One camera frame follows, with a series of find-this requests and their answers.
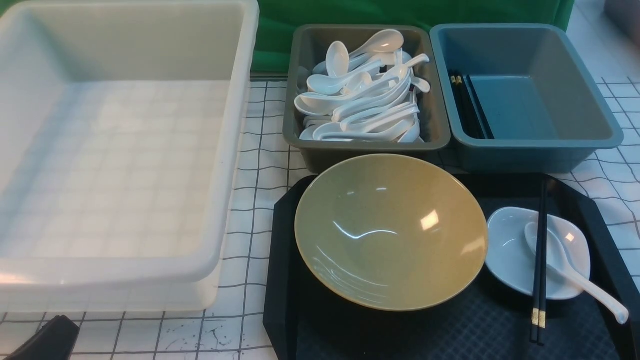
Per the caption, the yellow noodle bowl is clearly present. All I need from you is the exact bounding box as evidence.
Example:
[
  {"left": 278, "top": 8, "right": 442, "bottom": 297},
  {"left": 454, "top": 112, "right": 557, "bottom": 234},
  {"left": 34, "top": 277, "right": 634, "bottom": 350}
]
[{"left": 294, "top": 153, "right": 489, "bottom": 312}]

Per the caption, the large white plastic tub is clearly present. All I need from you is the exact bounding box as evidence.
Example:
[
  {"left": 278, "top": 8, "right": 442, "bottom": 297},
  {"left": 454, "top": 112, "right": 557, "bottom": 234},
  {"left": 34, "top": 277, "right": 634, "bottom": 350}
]
[{"left": 0, "top": 0, "right": 259, "bottom": 313}]

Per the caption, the pile of white spoons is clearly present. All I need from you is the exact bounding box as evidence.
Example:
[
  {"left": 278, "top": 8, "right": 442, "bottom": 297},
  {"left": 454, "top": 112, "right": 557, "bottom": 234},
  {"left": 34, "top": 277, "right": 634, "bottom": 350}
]
[{"left": 294, "top": 29, "right": 431, "bottom": 144}]

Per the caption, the grey plastic spoon bin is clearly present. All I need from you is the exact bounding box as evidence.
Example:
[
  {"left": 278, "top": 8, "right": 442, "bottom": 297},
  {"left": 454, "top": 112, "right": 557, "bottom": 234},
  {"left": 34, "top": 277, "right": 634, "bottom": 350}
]
[{"left": 282, "top": 23, "right": 451, "bottom": 174}]

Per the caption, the white ceramic soup spoon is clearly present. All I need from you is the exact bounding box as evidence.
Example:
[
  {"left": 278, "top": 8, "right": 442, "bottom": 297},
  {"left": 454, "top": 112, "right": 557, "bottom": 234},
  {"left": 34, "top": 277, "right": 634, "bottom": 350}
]
[{"left": 545, "top": 230, "right": 630, "bottom": 325}]

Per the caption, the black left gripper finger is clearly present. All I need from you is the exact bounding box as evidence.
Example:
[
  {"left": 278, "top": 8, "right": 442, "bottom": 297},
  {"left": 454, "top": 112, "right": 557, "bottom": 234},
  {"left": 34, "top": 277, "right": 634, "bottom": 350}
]
[{"left": 6, "top": 316, "right": 80, "bottom": 360}]

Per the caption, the small white sauce dish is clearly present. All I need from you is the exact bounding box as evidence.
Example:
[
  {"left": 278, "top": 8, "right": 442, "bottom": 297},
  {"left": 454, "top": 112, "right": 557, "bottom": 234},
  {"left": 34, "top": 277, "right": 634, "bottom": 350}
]
[{"left": 486, "top": 206, "right": 592, "bottom": 296}]

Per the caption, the black chopstick gold band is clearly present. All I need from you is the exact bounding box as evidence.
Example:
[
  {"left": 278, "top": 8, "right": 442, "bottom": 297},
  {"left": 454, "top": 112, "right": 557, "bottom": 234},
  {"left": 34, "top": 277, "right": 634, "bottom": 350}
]
[{"left": 525, "top": 180, "right": 544, "bottom": 344}]

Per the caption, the blue plastic chopstick bin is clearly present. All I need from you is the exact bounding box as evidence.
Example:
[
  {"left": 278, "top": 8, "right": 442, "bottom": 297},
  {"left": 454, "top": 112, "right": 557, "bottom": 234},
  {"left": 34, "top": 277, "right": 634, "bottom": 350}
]
[{"left": 429, "top": 23, "right": 624, "bottom": 174}]

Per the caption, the black chopsticks bundle in bin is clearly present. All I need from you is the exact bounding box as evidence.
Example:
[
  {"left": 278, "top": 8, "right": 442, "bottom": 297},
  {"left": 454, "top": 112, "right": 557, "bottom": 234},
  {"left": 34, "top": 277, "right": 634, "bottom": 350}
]
[{"left": 448, "top": 70, "right": 495, "bottom": 140}]

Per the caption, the black plastic serving tray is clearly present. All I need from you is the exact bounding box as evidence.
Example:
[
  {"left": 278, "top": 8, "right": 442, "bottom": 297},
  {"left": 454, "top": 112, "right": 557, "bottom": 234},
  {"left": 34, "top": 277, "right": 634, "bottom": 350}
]
[{"left": 262, "top": 173, "right": 639, "bottom": 360}]

